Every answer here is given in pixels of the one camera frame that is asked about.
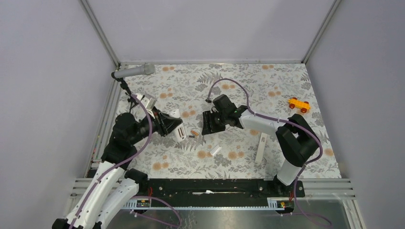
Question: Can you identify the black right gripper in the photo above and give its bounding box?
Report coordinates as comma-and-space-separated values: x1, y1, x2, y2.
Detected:
202, 110, 228, 136

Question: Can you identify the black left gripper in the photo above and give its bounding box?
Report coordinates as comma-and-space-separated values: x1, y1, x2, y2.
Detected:
130, 106, 182, 145

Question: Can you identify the white air conditioner remote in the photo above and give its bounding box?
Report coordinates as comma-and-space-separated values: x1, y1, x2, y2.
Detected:
169, 109, 186, 143

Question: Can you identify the white battery cover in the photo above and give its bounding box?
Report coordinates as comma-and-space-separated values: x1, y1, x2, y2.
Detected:
210, 146, 222, 156

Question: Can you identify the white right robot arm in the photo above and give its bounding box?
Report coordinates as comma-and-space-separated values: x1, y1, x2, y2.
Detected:
202, 94, 321, 197

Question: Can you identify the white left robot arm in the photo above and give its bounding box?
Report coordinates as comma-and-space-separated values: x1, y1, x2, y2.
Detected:
52, 107, 185, 229

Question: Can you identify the long white rectangular remote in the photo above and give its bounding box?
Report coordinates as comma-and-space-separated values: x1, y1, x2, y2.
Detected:
255, 133, 267, 164

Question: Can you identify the grey microphone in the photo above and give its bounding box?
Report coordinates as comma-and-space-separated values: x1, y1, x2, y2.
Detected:
111, 63, 156, 79

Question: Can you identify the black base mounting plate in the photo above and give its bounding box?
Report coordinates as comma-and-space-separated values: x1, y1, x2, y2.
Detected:
136, 178, 305, 201

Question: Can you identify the floral patterned table mat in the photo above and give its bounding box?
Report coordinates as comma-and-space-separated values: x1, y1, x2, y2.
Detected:
126, 63, 341, 179

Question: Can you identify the yellow toy car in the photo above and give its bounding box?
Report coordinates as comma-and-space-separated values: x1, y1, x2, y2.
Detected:
288, 97, 311, 114

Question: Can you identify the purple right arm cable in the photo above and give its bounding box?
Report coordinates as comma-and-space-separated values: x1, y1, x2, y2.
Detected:
205, 78, 333, 228

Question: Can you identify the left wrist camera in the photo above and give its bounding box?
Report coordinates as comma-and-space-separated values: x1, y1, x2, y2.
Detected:
141, 94, 157, 110

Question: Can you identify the slotted cable duct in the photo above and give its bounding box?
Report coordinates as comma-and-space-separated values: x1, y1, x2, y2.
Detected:
81, 198, 295, 210

